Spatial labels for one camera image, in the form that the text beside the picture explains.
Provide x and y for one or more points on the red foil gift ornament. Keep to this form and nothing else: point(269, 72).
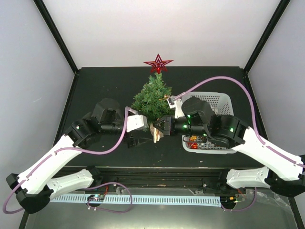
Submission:
point(192, 145)

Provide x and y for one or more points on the black left rear frame post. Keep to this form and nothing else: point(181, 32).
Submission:
point(56, 34)

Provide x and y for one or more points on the white slotted cable duct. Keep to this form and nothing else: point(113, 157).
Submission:
point(139, 200)

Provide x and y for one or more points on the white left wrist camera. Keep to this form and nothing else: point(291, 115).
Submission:
point(136, 122)

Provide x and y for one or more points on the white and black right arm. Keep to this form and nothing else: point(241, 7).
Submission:
point(282, 172)

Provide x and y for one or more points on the gold foil gift ornament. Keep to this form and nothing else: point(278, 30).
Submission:
point(193, 138)

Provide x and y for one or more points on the white perforated plastic basket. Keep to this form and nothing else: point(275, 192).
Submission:
point(220, 101)

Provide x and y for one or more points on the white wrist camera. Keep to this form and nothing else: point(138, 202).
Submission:
point(136, 122)
point(176, 105)

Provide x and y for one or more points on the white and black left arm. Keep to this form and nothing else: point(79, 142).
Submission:
point(36, 187)

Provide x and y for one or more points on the small green christmas tree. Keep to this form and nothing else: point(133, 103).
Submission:
point(147, 100)

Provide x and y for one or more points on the black right rear frame post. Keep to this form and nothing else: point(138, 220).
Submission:
point(275, 18)

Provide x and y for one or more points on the black frame post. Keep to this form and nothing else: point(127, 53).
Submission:
point(56, 34)
point(275, 18)

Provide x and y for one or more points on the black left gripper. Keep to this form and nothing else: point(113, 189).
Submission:
point(135, 142)

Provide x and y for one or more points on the wooden santa ornament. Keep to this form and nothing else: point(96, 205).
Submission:
point(158, 137)

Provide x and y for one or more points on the black aluminium frame rail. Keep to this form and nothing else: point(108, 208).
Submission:
point(208, 180)

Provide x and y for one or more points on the red star tree topper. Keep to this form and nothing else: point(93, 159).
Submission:
point(158, 65)

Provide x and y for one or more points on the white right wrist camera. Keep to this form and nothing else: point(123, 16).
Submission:
point(176, 105)

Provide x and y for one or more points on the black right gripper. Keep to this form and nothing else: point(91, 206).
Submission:
point(168, 129)

